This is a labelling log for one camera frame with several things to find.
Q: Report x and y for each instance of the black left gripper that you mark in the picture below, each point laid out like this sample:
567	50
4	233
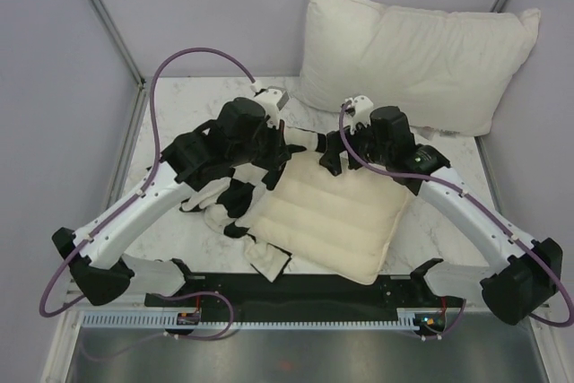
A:
280	153

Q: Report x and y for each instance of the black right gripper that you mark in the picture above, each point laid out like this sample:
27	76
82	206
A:
334	146

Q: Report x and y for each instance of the black white checkered pillowcase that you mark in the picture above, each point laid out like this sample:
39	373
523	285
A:
231	207

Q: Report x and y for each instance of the cream quilted pillow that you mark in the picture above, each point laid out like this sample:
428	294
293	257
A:
342	223

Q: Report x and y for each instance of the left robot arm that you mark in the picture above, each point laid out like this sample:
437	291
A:
96	253

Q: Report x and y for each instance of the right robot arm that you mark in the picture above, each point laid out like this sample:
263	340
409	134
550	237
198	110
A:
521	272

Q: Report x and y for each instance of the large white pillow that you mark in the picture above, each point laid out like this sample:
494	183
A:
446	71

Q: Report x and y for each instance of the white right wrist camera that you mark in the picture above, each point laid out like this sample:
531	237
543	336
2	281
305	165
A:
359	109

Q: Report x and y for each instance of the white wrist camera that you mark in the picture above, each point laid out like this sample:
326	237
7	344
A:
359	109
273	99

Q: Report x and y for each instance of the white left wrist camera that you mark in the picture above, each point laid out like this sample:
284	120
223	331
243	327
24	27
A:
273	99

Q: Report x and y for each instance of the aluminium frame post left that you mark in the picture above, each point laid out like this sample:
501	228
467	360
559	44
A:
118	42

